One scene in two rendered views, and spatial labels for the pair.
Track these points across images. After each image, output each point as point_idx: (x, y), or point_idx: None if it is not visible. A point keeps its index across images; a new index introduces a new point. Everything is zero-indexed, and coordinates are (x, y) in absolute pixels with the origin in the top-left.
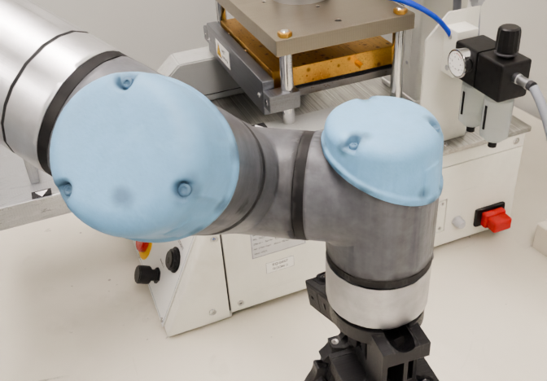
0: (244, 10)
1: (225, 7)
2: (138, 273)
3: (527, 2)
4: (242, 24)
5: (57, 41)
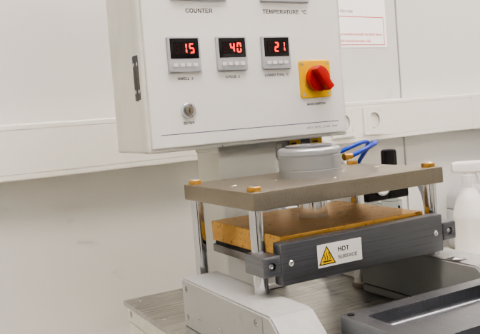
0: (366, 176)
1: (321, 198)
2: None
3: (71, 257)
4: (371, 190)
5: None
